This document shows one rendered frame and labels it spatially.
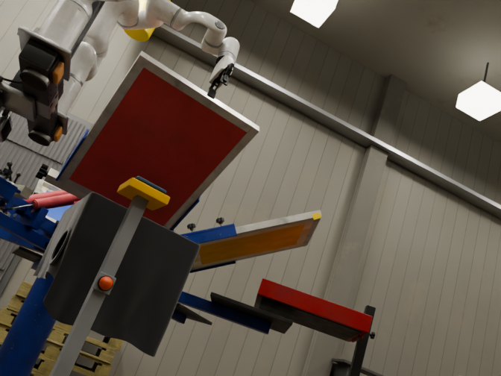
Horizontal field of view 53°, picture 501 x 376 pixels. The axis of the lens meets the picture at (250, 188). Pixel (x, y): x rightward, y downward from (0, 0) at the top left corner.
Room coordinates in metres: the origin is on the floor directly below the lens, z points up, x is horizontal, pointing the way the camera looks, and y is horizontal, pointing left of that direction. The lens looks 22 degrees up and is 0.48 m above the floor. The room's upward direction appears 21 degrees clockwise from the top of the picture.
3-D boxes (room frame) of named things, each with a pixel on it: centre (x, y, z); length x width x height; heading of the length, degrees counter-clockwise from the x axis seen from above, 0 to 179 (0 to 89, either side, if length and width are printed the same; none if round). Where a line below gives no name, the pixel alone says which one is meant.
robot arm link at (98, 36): (1.68, 0.73, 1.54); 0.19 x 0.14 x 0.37; 10
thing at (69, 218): (1.92, 0.57, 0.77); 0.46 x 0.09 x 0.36; 24
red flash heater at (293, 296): (2.87, -0.56, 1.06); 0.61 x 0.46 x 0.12; 84
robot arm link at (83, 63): (1.66, 0.75, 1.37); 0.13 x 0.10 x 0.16; 10
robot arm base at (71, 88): (1.64, 0.76, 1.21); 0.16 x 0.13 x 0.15; 103
